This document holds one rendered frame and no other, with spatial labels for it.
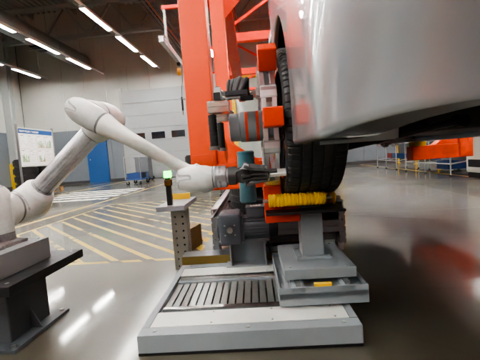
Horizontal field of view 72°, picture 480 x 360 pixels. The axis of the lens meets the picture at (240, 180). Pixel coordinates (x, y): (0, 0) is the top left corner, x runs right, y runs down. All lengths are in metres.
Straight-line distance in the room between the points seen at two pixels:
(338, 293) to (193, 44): 1.55
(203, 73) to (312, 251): 1.19
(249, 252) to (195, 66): 1.15
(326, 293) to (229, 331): 0.42
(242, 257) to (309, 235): 0.59
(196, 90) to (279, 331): 1.39
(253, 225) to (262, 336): 0.70
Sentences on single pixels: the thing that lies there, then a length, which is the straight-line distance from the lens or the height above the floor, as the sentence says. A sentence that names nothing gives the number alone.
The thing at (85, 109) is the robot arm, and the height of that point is 0.95.
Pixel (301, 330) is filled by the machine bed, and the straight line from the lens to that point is 1.34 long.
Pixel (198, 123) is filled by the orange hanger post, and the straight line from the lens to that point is 2.03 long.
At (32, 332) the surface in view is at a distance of 1.84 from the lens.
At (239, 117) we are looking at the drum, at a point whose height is 0.89.
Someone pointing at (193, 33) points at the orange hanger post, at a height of 1.45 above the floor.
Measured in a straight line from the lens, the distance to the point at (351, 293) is 1.49.
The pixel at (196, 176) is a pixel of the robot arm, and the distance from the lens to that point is 1.33.
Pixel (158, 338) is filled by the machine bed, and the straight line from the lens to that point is 1.40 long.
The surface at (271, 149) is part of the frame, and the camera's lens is 1.31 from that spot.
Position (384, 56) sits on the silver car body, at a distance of 0.68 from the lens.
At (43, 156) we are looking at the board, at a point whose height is 1.10.
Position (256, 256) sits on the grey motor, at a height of 0.11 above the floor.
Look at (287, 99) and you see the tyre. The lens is 1.27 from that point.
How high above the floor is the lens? 0.72
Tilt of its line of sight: 4 degrees down
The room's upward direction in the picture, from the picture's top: 4 degrees counter-clockwise
